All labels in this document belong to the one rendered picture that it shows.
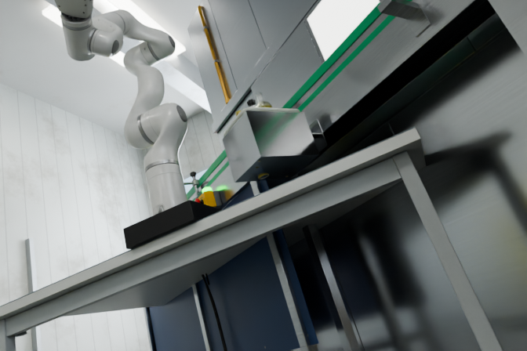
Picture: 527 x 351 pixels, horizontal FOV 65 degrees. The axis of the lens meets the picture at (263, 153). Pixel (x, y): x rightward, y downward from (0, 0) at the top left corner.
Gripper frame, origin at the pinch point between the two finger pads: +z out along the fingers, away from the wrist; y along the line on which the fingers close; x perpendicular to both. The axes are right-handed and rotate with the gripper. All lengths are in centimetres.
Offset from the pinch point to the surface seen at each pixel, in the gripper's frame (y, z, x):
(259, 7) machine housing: 54, -52, -77
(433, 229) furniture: 102, -9, 49
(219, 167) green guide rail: 52, -80, 0
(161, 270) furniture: 41, -57, 56
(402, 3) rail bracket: 84, 18, 5
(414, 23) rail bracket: 89, 14, 5
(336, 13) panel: 80, -18, -38
